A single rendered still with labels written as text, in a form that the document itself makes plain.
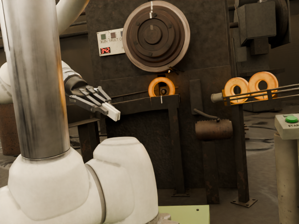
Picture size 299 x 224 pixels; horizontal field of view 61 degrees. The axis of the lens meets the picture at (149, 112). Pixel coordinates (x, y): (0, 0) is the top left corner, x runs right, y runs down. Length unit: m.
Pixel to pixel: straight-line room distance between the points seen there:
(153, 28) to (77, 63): 7.27
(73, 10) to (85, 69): 7.99
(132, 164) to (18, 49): 0.35
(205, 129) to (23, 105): 1.23
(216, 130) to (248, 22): 4.51
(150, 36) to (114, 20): 0.44
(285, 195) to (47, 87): 1.08
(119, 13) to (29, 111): 1.60
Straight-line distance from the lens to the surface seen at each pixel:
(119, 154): 0.64
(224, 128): 1.60
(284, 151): 1.23
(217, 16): 1.94
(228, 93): 1.63
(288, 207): 1.31
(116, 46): 1.99
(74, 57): 8.95
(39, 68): 0.52
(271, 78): 1.51
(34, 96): 0.52
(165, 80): 1.77
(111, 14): 2.07
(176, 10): 1.80
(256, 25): 5.98
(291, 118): 1.08
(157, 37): 1.69
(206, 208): 0.87
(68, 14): 0.77
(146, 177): 0.67
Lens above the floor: 0.78
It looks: 5 degrees down
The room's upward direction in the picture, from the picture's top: 6 degrees counter-clockwise
